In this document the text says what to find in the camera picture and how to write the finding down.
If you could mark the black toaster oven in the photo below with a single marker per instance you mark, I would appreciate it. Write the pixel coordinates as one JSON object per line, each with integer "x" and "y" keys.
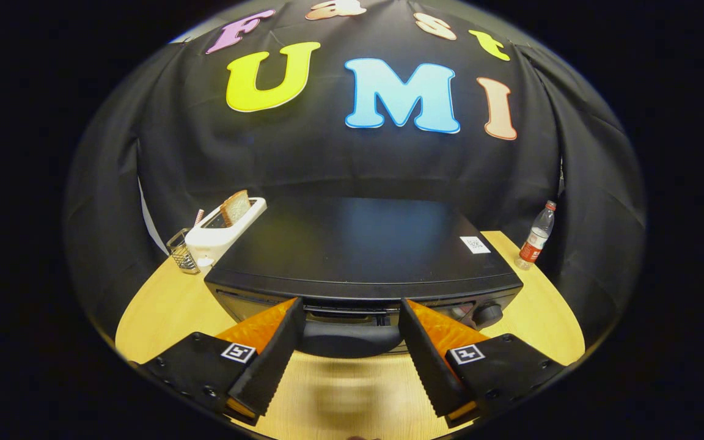
{"x": 358, "y": 244}

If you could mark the white pop-up toaster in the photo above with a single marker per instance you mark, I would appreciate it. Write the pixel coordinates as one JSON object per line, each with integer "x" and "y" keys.
{"x": 217, "y": 241}

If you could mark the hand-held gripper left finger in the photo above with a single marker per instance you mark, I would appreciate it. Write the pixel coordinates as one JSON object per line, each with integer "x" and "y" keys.
{"x": 272, "y": 366}

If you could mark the brown bread slice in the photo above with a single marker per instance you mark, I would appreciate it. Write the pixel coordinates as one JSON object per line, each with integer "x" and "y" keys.
{"x": 236, "y": 208}

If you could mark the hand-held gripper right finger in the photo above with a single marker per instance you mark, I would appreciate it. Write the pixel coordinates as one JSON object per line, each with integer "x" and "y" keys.
{"x": 428, "y": 366}

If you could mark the red label water bottle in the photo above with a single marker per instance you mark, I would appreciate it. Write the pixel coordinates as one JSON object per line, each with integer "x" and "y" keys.
{"x": 534, "y": 244}

